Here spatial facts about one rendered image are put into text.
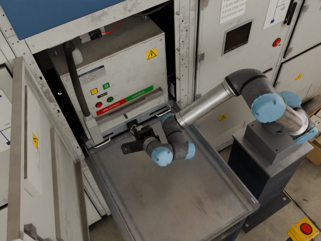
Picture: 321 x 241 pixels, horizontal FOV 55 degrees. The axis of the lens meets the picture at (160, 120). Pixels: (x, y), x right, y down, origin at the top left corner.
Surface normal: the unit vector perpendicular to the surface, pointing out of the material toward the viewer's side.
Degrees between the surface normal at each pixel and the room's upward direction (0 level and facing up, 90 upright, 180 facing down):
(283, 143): 3
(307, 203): 0
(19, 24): 90
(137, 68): 90
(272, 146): 3
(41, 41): 90
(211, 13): 90
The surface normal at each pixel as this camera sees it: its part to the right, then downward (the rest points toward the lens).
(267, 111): 0.21, 0.74
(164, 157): 0.41, 0.30
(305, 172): -0.06, -0.59
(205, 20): 0.51, 0.68
